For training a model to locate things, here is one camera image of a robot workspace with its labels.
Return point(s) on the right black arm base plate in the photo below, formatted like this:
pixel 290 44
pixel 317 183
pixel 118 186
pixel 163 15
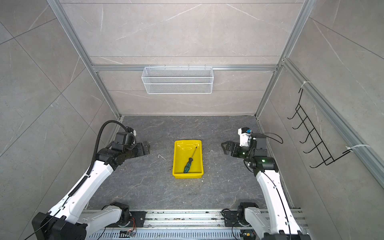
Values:
pixel 230 218

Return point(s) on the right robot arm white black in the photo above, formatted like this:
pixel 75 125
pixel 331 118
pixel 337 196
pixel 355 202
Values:
pixel 281 225

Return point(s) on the yellow plastic bin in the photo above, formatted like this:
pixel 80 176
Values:
pixel 183 150

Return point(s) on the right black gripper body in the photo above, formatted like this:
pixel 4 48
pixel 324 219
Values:
pixel 239 151

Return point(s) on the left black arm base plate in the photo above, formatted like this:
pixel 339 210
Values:
pixel 135 218

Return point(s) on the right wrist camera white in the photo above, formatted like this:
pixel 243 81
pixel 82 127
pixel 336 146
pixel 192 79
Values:
pixel 245 136

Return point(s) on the black wire hook rack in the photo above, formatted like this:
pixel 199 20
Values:
pixel 313 136

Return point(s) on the green black handled screwdriver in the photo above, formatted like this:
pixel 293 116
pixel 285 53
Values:
pixel 189 163

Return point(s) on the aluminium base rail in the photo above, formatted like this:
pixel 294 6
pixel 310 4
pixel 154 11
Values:
pixel 168 225

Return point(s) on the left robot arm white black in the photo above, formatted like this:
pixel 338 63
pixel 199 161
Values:
pixel 64 221

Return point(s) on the white wire mesh basket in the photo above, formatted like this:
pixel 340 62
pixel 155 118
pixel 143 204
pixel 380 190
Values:
pixel 178 80

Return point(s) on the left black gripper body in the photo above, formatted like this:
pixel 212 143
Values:
pixel 135 151

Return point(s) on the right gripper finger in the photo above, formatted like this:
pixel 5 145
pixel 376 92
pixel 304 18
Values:
pixel 225 145
pixel 225 151

